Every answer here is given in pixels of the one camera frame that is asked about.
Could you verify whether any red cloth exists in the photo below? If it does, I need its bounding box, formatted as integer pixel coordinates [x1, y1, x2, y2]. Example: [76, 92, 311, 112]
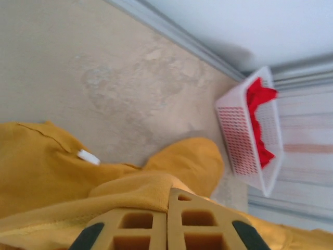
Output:
[246, 77, 279, 169]

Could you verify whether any striped enclosure side panel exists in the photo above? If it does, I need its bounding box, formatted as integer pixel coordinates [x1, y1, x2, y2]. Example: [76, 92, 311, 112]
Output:
[270, 52, 333, 209]

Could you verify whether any white plastic mesh basket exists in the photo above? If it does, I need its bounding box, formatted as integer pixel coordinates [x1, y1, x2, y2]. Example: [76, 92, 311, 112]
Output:
[214, 66, 285, 198]

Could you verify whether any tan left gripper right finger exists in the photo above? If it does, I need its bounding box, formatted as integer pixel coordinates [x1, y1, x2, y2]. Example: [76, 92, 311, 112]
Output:
[167, 186, 272, 250]

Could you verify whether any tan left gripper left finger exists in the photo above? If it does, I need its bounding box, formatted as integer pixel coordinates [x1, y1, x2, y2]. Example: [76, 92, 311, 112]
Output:
[67, 207, 168, 250]

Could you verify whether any mustard yellow t-shirt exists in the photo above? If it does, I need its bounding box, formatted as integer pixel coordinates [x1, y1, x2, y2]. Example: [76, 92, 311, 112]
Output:
[0, 120, 333, 250]

